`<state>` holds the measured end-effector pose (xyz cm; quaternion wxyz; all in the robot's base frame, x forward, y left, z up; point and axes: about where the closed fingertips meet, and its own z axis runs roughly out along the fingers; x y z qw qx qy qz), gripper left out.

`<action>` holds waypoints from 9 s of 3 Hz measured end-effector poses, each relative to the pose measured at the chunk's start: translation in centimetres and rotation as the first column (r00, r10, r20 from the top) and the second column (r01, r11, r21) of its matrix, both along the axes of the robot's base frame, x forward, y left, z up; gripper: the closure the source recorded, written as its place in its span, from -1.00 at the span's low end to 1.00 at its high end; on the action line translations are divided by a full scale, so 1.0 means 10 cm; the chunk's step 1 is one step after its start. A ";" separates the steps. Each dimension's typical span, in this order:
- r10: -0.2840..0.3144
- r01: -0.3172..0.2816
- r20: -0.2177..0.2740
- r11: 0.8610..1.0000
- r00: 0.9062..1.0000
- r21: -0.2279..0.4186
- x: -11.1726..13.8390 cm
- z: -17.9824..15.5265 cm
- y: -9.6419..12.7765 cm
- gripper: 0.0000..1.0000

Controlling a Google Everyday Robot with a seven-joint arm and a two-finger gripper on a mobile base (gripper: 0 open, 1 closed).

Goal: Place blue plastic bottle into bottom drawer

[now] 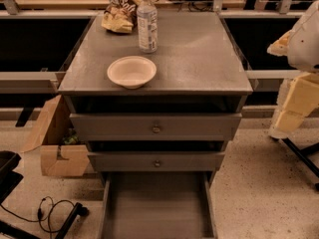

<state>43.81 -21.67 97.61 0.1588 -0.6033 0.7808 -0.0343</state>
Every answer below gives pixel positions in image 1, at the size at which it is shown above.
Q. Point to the black stand leg right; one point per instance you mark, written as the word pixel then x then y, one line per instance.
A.
pixel 303 153

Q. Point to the top grey drawer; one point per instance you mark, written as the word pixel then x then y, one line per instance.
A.
pixel 98 127

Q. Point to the cardboard box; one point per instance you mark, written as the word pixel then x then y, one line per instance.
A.
pixel 48 131

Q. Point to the grey drawer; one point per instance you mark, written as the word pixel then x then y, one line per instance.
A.
pixel 155 161
pixel 98 127
pixel 157 205

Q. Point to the bottom grey drawer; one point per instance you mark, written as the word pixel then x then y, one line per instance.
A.
pixel 157 205

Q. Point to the clear plastic water bottle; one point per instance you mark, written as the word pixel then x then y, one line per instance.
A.
pixel 148 26

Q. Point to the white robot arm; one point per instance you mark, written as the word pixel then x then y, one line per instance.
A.
pixel 301 44

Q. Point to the middle grey drawer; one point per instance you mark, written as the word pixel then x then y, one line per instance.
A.
pixel 155 161

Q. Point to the black chair base leg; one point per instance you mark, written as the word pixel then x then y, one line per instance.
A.
pixel 78 210

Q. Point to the crumpled chip bag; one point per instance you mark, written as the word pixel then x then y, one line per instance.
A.
pixel 120 16

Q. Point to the white paper bowl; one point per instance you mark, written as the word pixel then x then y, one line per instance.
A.
pixel 131 72

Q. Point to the grey drawer cabinet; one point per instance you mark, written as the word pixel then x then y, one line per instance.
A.
pixel 198 72

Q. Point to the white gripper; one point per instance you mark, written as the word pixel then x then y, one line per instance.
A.
pixel 305 45

